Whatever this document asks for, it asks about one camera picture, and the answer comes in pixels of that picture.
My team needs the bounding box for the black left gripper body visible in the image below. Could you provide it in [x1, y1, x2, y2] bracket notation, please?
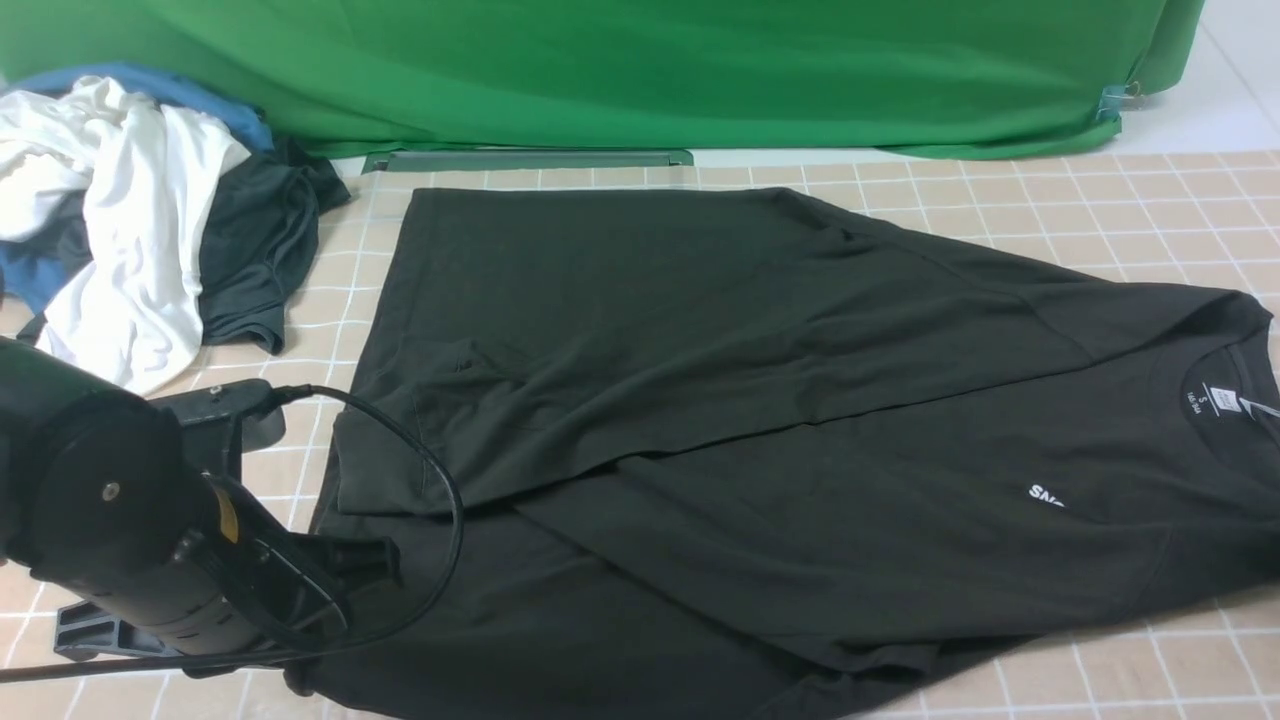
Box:
[52, 478, 402, 662]

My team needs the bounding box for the dark gray long-sleeve shirt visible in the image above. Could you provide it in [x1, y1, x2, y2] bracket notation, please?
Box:
[285, 188, 1277, 719]

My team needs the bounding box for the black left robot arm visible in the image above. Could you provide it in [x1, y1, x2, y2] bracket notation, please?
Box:
[1, 340, 401, 664]

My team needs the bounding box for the white crumpled shirt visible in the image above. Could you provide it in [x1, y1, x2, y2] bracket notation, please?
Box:
[1, 76, 250, 395]

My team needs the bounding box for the dark teal crumpled shirt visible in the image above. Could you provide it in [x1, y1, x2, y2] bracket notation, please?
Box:
[1, 135, 351, 355]

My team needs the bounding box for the blue crumpled garment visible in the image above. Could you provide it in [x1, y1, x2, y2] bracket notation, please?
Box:
[3, 61, 275, 314]

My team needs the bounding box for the green backdrop cloth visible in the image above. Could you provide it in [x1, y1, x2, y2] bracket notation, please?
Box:
[3, 1, 1203, 160]

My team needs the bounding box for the metal binder clip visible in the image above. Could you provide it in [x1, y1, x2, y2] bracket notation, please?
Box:
[1094, 81, 1146, 123]

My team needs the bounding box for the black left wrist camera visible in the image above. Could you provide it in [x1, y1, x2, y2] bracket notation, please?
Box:
[148, 379, 285, 483]

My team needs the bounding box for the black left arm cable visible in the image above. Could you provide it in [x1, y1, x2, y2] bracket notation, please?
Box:
[0, 384, 467, 685]

